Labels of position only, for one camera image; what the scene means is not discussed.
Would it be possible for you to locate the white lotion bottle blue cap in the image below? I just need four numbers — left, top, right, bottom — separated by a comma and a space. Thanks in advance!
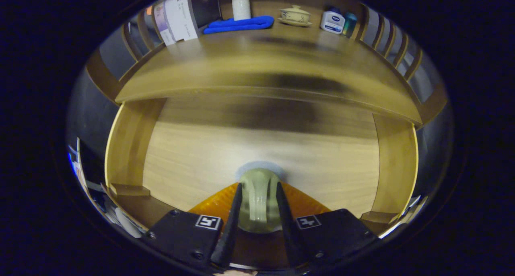
320, 6, 346, 35

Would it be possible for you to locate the wooden drawer with black knob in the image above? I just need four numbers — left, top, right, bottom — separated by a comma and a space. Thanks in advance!
105, 93, 419, 268

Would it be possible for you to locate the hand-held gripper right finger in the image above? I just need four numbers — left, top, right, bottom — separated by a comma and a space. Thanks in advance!
276, 181, 379, 268

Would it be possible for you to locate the thick white book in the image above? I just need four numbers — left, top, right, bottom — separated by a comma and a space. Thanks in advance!
164, 0, 222, 42

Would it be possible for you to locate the beige lidded teacup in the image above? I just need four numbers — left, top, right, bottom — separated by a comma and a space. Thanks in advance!
278, 5, 313, 27

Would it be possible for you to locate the thin purple book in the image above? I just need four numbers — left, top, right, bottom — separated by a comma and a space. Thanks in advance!
153, 0, 176, 46

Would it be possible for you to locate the white pump bottle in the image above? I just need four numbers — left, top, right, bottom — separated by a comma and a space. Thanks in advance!
232, 0, 251, 21

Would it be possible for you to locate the brown wooden cabinet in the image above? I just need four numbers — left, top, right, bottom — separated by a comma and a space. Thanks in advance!
84, 0, 449, 126

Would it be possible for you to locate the wooden countertop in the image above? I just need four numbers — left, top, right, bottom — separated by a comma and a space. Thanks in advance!
115, 16, 423, 126

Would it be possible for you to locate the teal bottle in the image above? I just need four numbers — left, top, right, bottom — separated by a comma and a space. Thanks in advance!
342, 12, 358, 38

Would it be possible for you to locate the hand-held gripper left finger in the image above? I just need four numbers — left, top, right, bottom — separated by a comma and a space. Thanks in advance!
145, 182, 244, 273

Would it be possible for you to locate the folded blue cloth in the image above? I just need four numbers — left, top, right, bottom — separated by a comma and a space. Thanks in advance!
202, 16, 275, 35

